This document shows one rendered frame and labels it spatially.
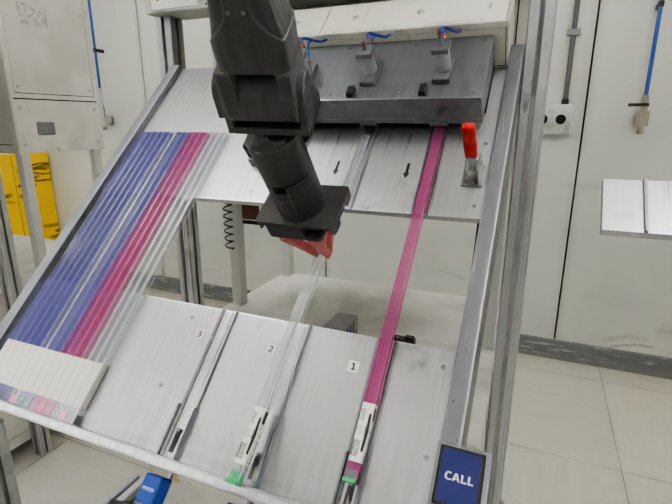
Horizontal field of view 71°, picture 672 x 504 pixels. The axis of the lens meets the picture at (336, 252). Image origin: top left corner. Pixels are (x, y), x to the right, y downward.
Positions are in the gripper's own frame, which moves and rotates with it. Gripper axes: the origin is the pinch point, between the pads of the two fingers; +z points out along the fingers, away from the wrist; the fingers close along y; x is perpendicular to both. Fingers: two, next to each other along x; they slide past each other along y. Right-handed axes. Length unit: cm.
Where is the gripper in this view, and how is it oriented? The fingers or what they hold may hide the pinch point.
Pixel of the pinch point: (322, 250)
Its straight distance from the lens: 62.3
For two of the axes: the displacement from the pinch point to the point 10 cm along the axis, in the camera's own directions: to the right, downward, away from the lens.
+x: -3.1, 7.9, -5.3
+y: -9.2, -1.0, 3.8
